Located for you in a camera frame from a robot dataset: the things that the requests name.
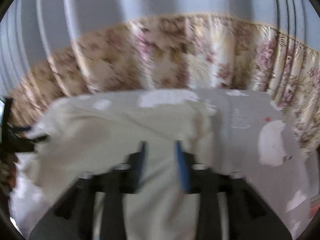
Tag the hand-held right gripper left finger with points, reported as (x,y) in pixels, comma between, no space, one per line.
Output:
(142,160)

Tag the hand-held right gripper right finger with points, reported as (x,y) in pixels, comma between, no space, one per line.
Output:
(182,165)

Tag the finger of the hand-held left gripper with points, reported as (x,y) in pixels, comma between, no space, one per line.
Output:
(20,130)
(25,143)

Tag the cream hooded zip jacket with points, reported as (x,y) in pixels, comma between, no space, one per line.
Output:
(112,130)

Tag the grey printed bed sheet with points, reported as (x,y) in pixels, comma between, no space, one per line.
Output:
(245,160)

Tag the floral curtain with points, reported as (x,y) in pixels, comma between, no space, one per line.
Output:
(175,62)

